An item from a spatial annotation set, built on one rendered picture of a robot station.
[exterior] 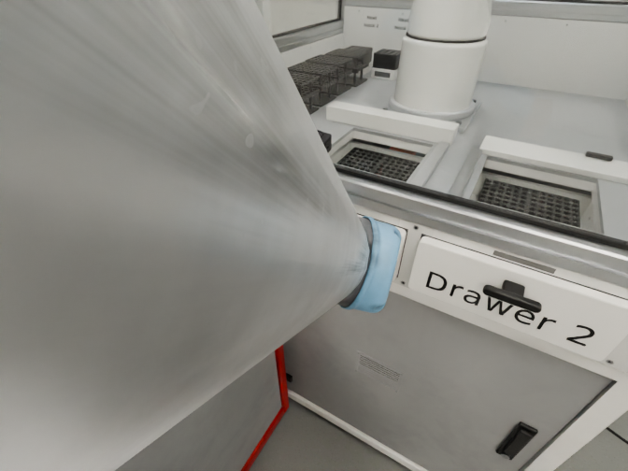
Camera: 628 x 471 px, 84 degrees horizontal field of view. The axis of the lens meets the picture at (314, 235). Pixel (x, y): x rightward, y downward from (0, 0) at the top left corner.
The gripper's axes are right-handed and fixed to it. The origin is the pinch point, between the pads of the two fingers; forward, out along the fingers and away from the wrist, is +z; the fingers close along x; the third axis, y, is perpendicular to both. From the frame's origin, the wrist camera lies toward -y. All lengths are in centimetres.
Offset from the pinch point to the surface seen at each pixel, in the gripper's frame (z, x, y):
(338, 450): 74, 8, 53
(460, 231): -2.1, 22.2, -4.7
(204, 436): 18, -12, 48
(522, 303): -1.2, 32.9, 2.3
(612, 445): 102, 87, 14
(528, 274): -0.4, 32.6, -2.2
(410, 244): 2.6, 15.6, -1.7
